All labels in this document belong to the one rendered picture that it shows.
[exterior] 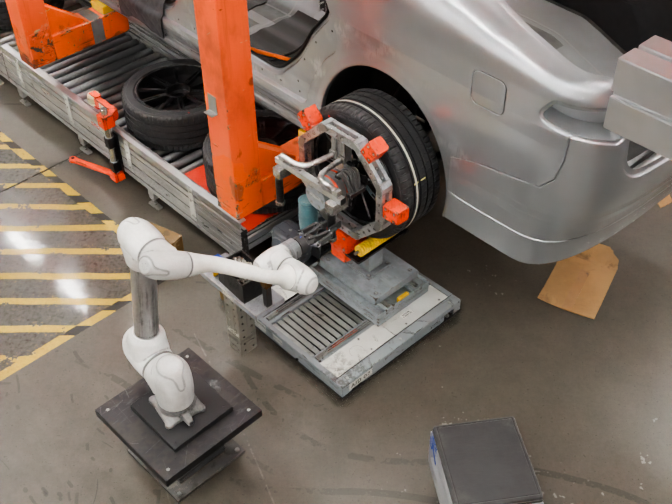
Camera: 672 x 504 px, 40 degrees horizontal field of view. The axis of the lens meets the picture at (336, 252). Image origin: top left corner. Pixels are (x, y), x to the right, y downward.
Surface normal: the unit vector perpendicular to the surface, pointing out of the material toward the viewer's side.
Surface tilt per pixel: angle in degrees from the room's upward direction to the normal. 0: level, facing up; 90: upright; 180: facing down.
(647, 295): 0
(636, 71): 90
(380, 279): 0
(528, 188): 90
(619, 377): 0
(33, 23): 90
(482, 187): 90
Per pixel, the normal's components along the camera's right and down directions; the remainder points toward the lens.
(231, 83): 0.69, 0.48
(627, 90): -0.73, 0.47
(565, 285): 0.00, -0.74
